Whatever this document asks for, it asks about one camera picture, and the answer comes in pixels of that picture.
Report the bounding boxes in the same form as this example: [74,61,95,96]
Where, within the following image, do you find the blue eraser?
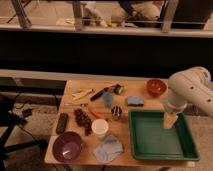
[127,96,144,106]

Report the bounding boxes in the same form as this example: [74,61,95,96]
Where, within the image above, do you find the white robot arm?
[163,67,213,129]

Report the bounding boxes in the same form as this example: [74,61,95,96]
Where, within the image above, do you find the metal cup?
[111,106,122,120]

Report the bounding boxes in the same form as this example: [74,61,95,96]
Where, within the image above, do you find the green plastic tray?
[128,110,200,161]

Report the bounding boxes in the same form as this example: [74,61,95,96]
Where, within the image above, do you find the red bowl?
[146,79,167,97]

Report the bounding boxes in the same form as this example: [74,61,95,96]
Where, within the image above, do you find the small tape roll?
[114,84,123,95]

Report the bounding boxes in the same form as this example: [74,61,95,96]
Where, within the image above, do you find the blue cloth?
[93,135,124,164]

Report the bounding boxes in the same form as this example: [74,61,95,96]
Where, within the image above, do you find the dark grape bunch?
[74,108,92,136]

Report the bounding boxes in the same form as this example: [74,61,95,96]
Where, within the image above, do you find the yellow banana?
[72,89,94,100]

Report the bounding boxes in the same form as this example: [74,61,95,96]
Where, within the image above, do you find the silver utensil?
[63,103,88,107]

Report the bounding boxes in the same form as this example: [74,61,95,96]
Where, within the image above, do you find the purple bowl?
[52,131,83,163]

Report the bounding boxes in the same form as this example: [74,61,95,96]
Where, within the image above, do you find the black remote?
[56,113,68,134]

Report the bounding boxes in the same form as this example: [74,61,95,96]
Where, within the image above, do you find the red handled tool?
[89,108,108,121]

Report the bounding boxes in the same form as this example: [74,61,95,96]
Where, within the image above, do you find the black handled knife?
[90,86,115,101]

